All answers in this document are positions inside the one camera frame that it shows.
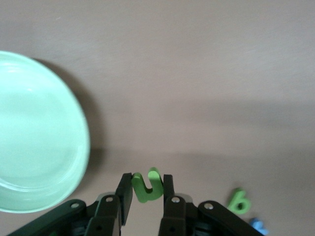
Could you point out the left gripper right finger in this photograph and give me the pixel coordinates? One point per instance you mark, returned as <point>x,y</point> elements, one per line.
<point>174,214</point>

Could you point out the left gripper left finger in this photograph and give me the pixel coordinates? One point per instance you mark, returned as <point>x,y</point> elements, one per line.
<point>108,209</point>

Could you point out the green foam letter u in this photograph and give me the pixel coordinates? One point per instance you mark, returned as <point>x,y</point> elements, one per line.
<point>147,194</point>

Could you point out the green foam letter b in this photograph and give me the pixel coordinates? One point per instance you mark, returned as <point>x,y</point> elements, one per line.
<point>232,205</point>

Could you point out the blue foam letter x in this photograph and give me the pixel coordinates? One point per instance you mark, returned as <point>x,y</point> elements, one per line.
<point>258,225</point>

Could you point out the green plate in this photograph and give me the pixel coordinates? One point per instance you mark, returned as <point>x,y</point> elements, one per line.
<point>37,135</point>

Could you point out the brown table cover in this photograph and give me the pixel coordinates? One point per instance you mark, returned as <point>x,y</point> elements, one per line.
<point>184,73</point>

